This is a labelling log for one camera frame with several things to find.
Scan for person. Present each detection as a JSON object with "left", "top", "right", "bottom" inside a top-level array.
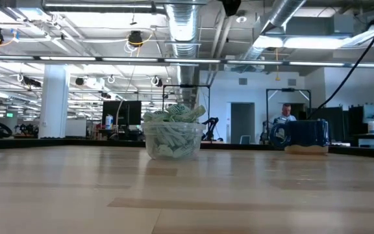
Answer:
[{"left": 264, "top": 103, "right": 298, "bottom": 144}]

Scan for black monitor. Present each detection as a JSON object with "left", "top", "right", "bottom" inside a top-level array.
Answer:
[{"left": 101, "top": 100, "right": 142, "bottom": 131}]

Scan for dark blue ceramic mug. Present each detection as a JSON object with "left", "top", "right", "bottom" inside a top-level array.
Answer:
[{"left": 269, "top": 119, "right": 330, "bottom": 155}]

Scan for clear plastic round container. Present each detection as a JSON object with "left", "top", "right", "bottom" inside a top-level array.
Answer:
[{"left": 141, "top": 122, "right": 206, "bottom": 161}]

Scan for white square column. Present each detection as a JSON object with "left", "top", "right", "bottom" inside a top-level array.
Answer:
[{"left": 38, "top": 64, "right": 71, "bottom": 139}]

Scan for silver ventilation duct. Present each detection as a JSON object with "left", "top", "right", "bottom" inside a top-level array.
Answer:
[{"left": 166, "top": 0, "right": 203, "bottom": 110}]

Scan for long black cable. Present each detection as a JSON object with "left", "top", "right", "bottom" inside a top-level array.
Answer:
[{"left": 308, "top": 0, "right": 374, "bottom": 116}]

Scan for black aluminium table frame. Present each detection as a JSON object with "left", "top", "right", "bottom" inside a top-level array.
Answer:
[{"left": 0, "top": 136, "right": 374, "bottom": 160}]

